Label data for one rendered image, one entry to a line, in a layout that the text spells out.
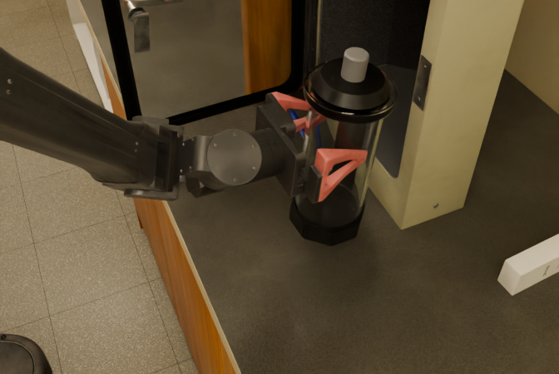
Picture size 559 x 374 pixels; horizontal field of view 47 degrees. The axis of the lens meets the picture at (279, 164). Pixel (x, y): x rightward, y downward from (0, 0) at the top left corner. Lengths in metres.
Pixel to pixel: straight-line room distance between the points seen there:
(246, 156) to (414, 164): 0.31
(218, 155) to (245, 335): 0.30
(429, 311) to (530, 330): 0.13
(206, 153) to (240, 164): 0.04
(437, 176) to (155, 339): 1.24
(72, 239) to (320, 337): 1.52
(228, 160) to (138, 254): 1.55
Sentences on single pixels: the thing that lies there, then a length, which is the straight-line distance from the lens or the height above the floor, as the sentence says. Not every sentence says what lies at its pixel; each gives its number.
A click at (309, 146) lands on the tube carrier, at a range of 0.78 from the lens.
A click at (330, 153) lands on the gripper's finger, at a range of 0.72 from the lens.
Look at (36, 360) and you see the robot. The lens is 1.74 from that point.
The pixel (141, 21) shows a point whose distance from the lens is 0.91.
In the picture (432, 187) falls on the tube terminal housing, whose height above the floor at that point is 1.01.
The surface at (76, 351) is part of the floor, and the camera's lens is 2.01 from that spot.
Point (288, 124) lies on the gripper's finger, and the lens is 0.74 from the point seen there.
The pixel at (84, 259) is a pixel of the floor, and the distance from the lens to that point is 2.20.
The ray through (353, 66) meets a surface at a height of 1.26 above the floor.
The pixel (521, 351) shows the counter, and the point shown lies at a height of 0.94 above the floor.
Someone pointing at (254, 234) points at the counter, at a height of 0.94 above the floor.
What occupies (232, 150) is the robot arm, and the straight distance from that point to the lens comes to 0.64.
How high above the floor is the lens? 1.67
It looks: 44 degrees down
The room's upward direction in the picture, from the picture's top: straight up
